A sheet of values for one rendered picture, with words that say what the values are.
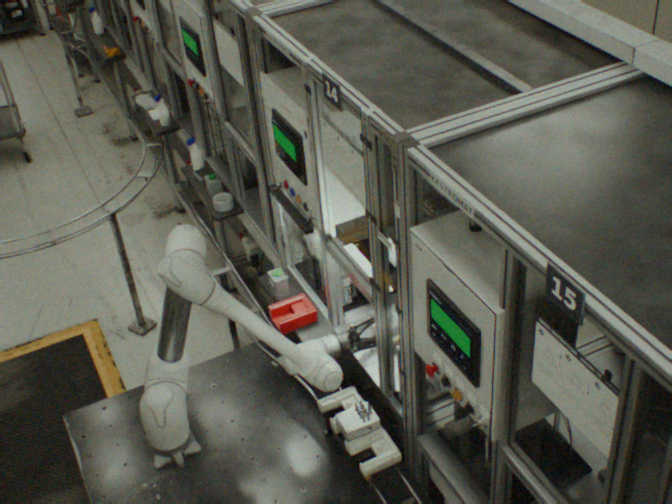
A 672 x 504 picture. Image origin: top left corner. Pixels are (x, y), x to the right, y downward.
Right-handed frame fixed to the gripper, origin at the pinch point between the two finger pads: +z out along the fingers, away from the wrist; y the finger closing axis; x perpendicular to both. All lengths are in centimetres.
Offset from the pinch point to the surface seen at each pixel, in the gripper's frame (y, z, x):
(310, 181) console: 56, -14, 24
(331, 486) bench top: -33, -41, -32
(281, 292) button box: -4.1, -24.5, 43.2
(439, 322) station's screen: 60, -17, -66
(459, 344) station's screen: 59, -17, -76
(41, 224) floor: -100, -98, 306
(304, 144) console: 70, -14, 25
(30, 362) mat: -99, -129, 172
